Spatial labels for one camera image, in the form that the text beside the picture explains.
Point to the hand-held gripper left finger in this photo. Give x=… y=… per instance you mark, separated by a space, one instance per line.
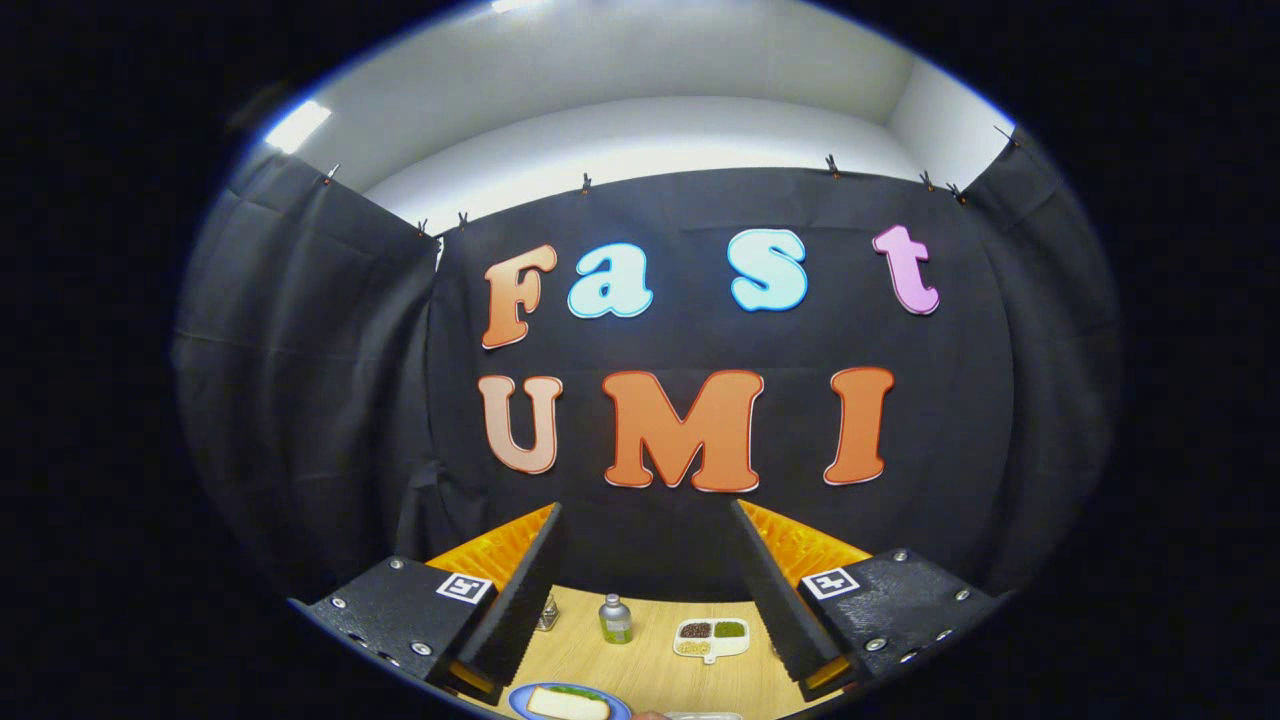
x=520 y=590

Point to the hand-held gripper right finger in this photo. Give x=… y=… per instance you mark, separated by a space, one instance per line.
x=775 y=590

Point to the white bread slice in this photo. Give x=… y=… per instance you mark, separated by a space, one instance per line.
x=565 y=705

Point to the white divided dish with beans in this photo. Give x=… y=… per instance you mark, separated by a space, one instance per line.
x=728 y=646

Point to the green label metal bottle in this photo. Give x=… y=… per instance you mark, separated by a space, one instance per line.
x=615 y=625

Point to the blue round plate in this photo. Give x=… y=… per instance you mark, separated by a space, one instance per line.
x=518 y=700

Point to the white rectangular plate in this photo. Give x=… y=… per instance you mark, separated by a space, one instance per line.
x=705 y=716

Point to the row of cloth clips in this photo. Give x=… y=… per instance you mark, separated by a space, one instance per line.
x=832 y=166

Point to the ceiling light panel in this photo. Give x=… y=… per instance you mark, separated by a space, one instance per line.
x=297 y=126

